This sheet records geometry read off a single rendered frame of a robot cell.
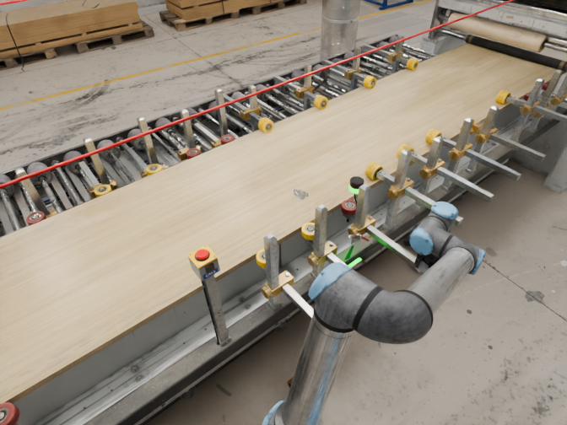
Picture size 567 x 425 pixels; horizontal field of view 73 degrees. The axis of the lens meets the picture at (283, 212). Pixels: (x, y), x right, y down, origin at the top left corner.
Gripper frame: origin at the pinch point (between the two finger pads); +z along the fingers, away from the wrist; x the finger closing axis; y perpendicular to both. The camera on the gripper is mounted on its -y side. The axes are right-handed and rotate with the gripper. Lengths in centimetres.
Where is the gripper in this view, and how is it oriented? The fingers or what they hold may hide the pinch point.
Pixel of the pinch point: (418, 268)
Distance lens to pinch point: 175.1
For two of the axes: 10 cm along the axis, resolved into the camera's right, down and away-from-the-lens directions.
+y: 6.2, 5.2, -5.8
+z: 0.2, 7.3, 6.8
